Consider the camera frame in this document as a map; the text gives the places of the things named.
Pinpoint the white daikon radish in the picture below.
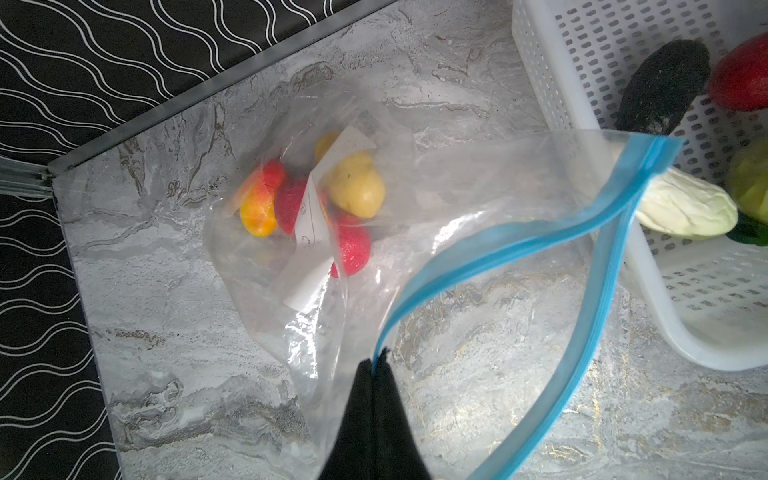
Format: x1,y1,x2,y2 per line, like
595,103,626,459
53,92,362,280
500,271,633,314
636,167,738,239

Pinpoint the dark green leaf piece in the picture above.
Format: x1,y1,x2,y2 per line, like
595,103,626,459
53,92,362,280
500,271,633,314
726,212,768,247

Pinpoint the clear zip top bag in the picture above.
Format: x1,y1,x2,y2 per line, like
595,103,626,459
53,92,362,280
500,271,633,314
204,81,682,479

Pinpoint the white plastic basket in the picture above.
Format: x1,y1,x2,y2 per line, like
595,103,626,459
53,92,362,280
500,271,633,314
511,1,767,371

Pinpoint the yellow potato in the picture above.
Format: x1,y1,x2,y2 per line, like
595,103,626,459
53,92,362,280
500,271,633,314
313,127,386,219

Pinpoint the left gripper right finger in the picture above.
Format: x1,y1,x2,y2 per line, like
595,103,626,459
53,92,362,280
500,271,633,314
373,348,432,480

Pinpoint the green cabbage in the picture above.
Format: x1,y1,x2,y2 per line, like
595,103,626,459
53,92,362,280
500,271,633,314
726,135,767,224

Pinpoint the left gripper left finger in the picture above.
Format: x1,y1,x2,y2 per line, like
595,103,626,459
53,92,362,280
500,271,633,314
319,359,375,480

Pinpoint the red yellow mango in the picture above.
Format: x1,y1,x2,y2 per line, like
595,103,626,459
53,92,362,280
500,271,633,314
239,158,287,238

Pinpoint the black avocado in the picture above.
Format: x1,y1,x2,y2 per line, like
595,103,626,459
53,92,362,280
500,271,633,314
615,39,711,136

